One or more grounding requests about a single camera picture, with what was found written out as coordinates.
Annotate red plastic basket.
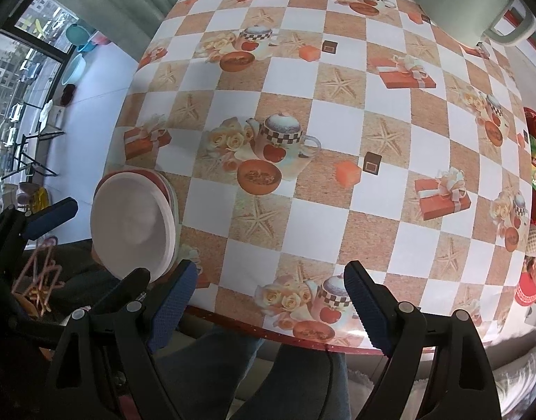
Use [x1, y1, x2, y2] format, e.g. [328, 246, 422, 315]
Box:
[513, 227, 536, 307]

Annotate checkered printed tablecloth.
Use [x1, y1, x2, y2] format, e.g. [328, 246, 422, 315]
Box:
[104, 0, 536, 353]

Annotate white plate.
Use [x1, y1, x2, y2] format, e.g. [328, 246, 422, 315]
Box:
[97, 171, 179, 283]
[90, 174, 177, 281]

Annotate window with dark frame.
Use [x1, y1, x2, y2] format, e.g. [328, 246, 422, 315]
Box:
[0, 0, 69, 211]

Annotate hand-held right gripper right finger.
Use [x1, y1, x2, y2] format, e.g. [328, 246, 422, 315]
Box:
[343, 260, 503, 420]

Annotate person's trouser legs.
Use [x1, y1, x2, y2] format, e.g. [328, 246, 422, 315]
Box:
[154, 319, 352, 420]

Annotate pale green plate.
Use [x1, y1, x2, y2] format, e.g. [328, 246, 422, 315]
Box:
[160, 174, 182, 267]

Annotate black folding rack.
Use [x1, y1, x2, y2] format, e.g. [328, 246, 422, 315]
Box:
[1, 100, 67, 180]

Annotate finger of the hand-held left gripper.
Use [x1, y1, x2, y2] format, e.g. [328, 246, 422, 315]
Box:
[0, 198, 79, 246]
[90, 267, 151, 316]

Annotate light blue plastic basin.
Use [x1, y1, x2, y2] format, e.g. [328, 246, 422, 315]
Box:
[63, 52, 87, 88]

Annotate white pitcher with handle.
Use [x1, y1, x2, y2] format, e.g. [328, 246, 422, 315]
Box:
[419, 0, 536, 49]

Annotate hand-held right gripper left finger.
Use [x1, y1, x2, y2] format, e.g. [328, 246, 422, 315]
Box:
[42, 259, 199, 420]

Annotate red snack tray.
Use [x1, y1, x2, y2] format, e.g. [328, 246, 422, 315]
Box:
[522, 107, 536, 228]

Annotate bundle of pink hangers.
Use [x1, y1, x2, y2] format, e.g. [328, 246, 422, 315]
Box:
[12, 235, 65, 318]

